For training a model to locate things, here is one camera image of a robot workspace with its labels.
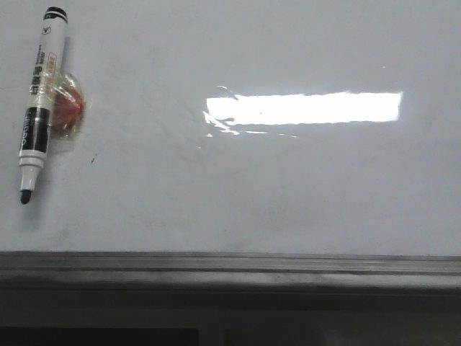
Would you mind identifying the red round magnet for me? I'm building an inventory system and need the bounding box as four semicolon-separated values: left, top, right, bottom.
52;86;84;130

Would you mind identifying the black and white whiteboard marker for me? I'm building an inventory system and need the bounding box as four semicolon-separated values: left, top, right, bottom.
19;6;68;205

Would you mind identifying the white whiteboard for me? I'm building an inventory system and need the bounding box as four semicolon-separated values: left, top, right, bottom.
1;1;460;256

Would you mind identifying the grey metal whiteboard tray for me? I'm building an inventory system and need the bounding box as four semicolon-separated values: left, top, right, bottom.
1;252;460;291

